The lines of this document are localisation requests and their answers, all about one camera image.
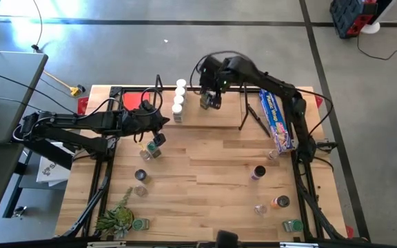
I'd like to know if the potted succulent plant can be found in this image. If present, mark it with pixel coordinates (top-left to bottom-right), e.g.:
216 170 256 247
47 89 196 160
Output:
94 187 136 240

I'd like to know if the blue plastic wrap box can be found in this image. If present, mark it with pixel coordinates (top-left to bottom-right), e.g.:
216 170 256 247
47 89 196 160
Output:
258 88 294 155

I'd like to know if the black metal wooden shelf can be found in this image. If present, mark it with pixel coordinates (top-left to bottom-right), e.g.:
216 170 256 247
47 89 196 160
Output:
152 74 272 138

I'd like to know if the silver metal clamp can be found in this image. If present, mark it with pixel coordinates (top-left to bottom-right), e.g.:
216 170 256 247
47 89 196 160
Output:
11 205 28 218

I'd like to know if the black diagonal support beam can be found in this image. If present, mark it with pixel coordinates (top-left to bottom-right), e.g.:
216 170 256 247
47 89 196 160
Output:
22 137 77 170

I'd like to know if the silver metal bracket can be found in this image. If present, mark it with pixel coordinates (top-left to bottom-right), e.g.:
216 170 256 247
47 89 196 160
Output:
87 240 127 248
279 242 320 248

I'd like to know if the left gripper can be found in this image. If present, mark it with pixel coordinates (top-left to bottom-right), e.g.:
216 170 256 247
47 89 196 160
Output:
117 102 171 147

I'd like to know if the white box beside table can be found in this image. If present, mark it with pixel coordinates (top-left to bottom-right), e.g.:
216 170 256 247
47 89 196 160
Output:
35 141 75 187

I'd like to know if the red paper sheet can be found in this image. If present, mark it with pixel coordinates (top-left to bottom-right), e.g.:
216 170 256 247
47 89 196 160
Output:
122 92 151 112

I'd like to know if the black-lid purple-label spice jar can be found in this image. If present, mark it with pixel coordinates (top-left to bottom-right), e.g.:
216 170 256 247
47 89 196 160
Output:
250 165 267 182

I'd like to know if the black-lid olive-label spice jar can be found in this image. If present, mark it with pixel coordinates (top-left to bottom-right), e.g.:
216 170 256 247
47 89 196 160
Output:
134 168 150 183

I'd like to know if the white round stand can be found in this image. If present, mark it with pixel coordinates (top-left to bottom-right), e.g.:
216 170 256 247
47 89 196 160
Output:
360 0 397 35

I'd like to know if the black aluminium rig frame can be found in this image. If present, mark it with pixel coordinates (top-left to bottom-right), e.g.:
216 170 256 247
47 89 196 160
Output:
59 85 371 242

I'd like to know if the black-lid orange spice jar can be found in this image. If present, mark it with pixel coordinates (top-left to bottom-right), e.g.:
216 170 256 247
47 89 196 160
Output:
269 194 291 210

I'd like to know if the dark blue red tool case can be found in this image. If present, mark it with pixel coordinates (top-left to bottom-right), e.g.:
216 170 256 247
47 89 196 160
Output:
329 0 378 39

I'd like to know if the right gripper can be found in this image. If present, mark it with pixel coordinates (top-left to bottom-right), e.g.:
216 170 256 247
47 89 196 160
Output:
196 54 230 110

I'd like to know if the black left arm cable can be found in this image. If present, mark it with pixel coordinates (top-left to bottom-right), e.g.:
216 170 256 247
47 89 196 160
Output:
139 87 165 116

